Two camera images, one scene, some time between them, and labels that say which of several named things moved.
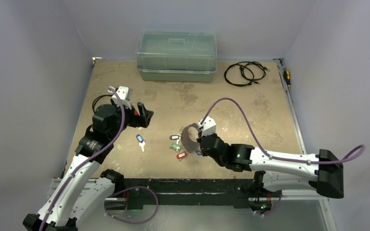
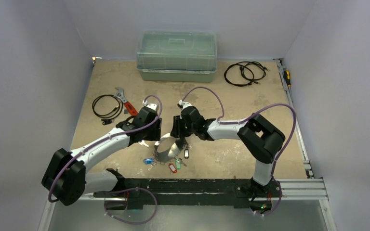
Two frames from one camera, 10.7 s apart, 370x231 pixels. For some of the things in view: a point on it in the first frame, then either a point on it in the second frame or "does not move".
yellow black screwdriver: [286, 74] does not move
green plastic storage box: [177, 56] does not move
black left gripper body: [129, 119] -> [152, 133]
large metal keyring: [192, 146] -> [173, 151]
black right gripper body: [202, 140] -> [177, 126]
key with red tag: [180, 155] -> [172, 167]
